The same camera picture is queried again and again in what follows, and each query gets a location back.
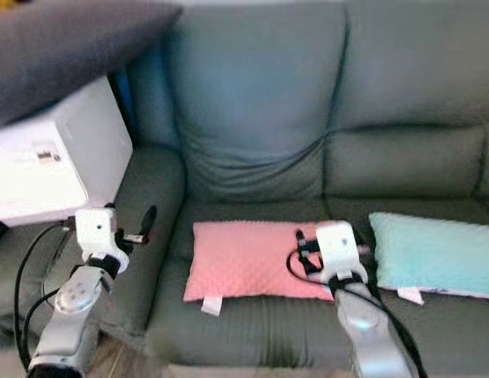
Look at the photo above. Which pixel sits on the grey fabric cushion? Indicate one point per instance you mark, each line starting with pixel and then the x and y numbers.
pixel 71 47

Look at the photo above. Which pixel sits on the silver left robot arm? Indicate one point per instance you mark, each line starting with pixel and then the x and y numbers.
pixel 71 315

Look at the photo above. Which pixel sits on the white box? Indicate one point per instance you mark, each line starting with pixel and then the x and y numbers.
pixel 55 165

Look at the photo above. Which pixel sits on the green leather sofa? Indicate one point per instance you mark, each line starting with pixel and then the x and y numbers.
pixel 275 94

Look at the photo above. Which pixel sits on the pink dotted pillow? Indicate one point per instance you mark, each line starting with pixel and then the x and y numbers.
pixel 244 260

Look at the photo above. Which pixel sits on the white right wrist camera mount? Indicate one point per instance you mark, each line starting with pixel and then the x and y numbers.
pixel 338 246

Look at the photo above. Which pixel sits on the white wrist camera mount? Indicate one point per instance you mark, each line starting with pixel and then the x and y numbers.
pixel 338 246
pixel 96 232

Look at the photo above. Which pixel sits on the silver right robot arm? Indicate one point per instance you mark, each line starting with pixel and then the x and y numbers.
pixel 370 331

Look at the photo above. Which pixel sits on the teal dotted pillow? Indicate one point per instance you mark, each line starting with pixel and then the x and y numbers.
pixel 433 252

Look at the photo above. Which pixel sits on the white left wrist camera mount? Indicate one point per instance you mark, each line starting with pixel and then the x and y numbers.
pixel 96 232

